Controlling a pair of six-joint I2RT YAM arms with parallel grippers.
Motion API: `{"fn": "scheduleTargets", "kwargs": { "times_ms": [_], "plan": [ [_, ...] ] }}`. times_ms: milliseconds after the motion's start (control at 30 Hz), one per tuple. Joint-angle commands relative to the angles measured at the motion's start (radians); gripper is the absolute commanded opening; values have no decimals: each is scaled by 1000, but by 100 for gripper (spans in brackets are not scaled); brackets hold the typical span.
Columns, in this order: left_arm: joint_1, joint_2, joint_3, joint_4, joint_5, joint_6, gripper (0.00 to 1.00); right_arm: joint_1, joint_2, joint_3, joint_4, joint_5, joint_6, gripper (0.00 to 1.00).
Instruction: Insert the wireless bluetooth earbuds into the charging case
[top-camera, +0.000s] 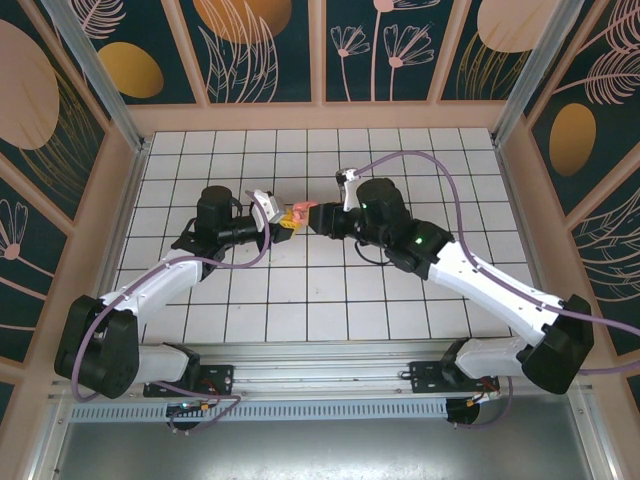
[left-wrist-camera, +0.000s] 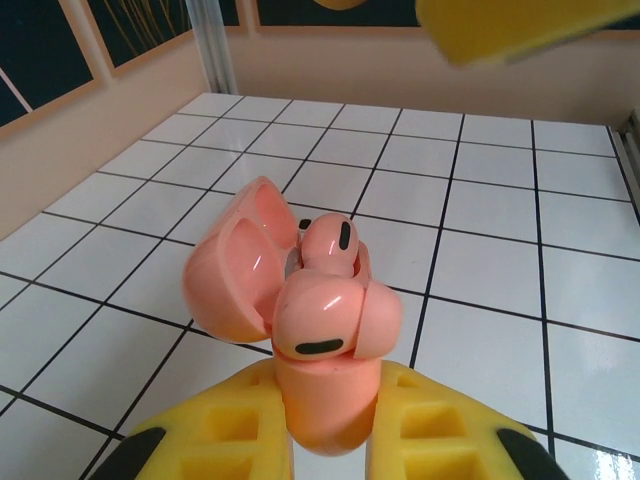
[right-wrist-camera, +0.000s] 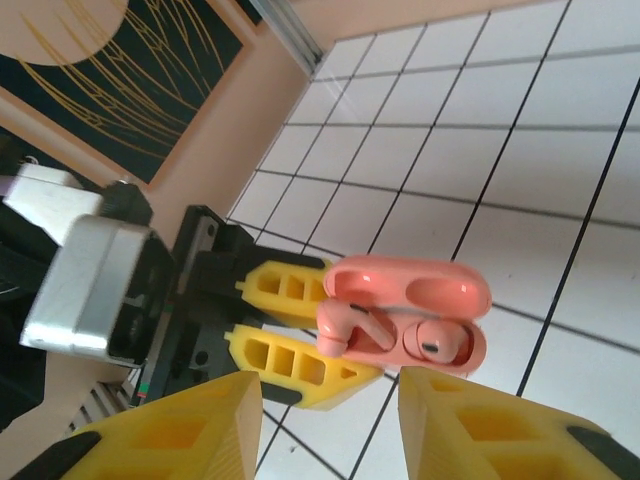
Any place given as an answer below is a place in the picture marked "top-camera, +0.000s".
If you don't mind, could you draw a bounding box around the pink earbud charging case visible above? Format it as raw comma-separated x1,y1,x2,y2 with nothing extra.
291,200,318,225

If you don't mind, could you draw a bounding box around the small green circuit board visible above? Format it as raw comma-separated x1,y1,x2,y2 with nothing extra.
166,399,214,417

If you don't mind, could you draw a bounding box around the grey metal sheet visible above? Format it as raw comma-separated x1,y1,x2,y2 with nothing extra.
29,394,616,480

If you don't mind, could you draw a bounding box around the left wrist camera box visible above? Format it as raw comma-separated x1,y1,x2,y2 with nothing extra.
248,188,287,225

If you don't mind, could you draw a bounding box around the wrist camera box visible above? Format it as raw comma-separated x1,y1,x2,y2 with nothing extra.
334,168,365,211
248,188,287,225

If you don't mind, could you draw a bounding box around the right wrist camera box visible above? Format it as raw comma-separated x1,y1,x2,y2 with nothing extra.
334,168,365,211

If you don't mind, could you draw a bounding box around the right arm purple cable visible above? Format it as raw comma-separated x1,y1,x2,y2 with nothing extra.
355,151,640,431

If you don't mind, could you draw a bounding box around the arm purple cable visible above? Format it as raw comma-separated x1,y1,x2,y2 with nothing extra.
72,189,274,436
355,151,640,431

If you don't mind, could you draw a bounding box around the aluminium mounting rail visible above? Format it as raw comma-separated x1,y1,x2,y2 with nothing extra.
47,339,596,401

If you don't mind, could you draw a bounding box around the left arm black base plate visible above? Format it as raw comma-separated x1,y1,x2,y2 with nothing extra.
143,363,236,399

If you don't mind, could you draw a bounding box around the aluminium corner post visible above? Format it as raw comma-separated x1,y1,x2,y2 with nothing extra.
39,0,151,151
491,0,601,146

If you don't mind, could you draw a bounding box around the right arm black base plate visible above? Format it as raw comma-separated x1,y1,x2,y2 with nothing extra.
399,359,501,396

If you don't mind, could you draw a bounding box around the slotted grey cable duct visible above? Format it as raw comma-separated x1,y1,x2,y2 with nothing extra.
69,397,449,421

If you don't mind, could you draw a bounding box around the white orange wire connector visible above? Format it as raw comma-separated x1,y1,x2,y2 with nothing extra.
467,388,501,407

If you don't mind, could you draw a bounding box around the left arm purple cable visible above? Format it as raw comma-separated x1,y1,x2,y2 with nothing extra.
72,189,274,436

